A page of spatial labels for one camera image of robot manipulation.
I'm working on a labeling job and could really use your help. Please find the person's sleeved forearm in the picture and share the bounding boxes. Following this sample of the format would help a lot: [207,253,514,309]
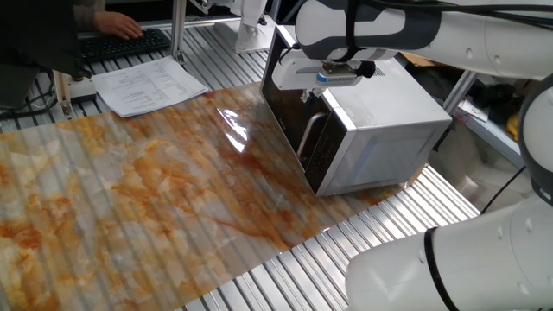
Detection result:
[72,0,107,31]

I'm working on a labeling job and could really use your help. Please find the thin black cable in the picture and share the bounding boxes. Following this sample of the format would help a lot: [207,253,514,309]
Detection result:
[480,165,528,215]

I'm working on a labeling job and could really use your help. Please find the person's bare hand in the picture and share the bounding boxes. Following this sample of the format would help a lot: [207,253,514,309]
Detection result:
[92,10,144,41]

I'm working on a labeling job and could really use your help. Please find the printed white paper sheets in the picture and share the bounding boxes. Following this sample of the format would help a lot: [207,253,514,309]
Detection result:
[91,55,210,119]

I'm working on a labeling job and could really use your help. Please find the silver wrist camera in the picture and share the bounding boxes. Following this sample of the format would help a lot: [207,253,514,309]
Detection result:
[316,60,360,88]

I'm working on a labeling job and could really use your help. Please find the person's black jacket torso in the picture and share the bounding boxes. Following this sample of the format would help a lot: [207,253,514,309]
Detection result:
[0,0,92,79]

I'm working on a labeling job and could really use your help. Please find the white stand with plate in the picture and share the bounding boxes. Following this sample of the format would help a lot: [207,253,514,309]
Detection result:
[213,0,278,55]

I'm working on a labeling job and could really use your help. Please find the orange marble pattern mat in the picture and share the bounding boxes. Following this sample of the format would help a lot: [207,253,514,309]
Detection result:
[0,81,427,311]

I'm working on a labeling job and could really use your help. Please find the black computer keyboard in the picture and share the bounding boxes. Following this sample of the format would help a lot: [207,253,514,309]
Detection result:
[78,28,172,64]

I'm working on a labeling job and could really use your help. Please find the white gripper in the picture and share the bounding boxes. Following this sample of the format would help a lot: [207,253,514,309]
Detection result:
[271,58,325,104]

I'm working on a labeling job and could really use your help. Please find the short aluminium bracket post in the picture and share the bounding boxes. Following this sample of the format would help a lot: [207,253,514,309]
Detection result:
[53,70,75,121]

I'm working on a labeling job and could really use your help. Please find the yellow object on shelf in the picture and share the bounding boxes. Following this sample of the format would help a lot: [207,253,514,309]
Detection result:
[505,112,522,143]

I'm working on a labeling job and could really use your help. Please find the silver microwave oven body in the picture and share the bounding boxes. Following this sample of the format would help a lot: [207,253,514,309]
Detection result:
[276,24,453,198]

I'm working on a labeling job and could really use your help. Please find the aluminium frame post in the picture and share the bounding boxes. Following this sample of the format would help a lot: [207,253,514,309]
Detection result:
[442,70,479,116]
[168,0,189,66]

